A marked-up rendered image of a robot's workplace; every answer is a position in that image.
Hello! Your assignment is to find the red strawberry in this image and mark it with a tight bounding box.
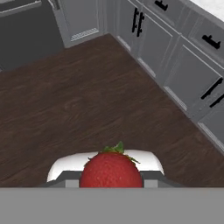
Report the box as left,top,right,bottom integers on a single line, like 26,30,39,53
79,141,144,188

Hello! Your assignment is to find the black cupboard handle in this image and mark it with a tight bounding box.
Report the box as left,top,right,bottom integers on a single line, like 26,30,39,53
136,12,145,38
209,93,224,109
131,7,140,33
199,77,224,101

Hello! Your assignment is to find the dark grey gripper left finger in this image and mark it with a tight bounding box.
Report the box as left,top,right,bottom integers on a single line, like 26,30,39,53
40,171,82,188

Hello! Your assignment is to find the black drawer handle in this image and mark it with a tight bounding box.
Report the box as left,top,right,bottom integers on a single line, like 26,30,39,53
201,34,222,50
153,0,169,12

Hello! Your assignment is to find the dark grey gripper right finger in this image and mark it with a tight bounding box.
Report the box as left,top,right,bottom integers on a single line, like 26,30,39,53
141,171,184,188

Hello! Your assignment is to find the grey drawer front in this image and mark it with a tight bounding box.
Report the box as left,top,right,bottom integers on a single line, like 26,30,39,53
187,17,224,75
142,0,189,34

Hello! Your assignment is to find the grey appliance door handle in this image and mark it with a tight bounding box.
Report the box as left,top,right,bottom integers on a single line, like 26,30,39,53
0,0,43,18

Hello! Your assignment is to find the grey cupboard door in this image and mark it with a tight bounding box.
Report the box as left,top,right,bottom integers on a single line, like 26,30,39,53
136,10,182,86
163,43,224,112
197,97,224,154
115,0,140,58

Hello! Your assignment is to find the grey fridge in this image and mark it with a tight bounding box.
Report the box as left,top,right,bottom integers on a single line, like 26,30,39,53
47,0,109,49

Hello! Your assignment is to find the dark grey appliance door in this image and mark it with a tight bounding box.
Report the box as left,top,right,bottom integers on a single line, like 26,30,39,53
0,0,66,72

